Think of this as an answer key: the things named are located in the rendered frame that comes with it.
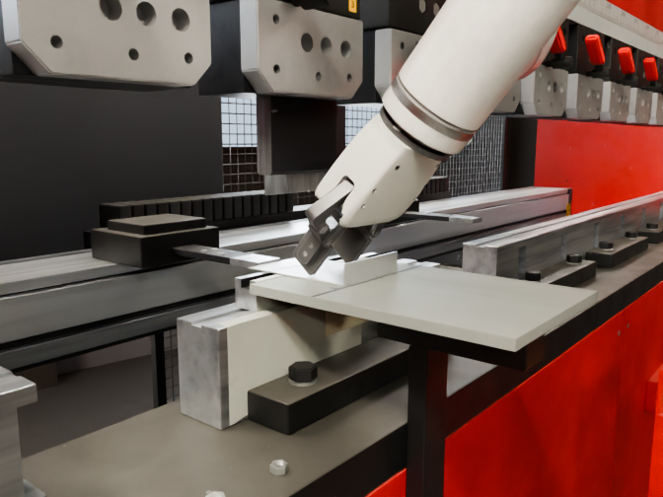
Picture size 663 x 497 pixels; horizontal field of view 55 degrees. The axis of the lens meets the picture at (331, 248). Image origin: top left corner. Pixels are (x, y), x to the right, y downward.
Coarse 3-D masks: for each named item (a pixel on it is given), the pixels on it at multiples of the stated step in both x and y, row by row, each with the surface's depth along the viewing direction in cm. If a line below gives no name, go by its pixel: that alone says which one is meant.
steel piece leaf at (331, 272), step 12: (396, 252) 64; (324, 264) 68; (336, 264) 68; (348, 264) 58; (360, 264) 59; (372, 264) 61; (384, 264) 62; (396, 264) 64; (300, 276) 62; (312, 276) 62; (324, 276) 62; (336, 276) 62; (348, 276) 58; (360, 276) 60; (372, 276) 61
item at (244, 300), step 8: (336, 256) 73; (360, 256) 73; (368, 256) 74; (264, 272) 65; (240, 280) 62; (248, 280) 62; (240, 288) 62; (248, 288) 62; (240, 296) 62; (248, 296) 61; (256, 296) 61; (240, 304) 62; (248, 304) 61; (256, 304) 61
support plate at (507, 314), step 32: (256, 288) 59; (288, 288) 58; (320, 288) 58; (352, 288) 58; (384, 288) 58; (416, 288) 58; (448, 288) 58; (480, 288) 58; (512, 288) 58; (544, 288) 58; (576, 288) 58; (384, 320) 50; (416, 320) 48; (448, 320) 47; (480, 320) 47; (512, 320) 47; (544, 320) 47
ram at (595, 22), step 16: (608, 0) 124; (624, 0) 131; (640, 0) 141; (656, 0) 151; (576, 16) 111; (592, 16) 118; (640, 16) 142; (656, 16) 152; (608, 32) 126; (624, 32) 134; (640, 48) 145; (656, 48) 156
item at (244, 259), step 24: (144, 216) 83; (168, 216) 83; (192, 216) 83; (96, 240) 79; (120, 240) 76; (144, 240) 74; (168, 240) 76; (192, 240) 79; (216, 240) 82; (144, 264) 74; (240, 264) 69
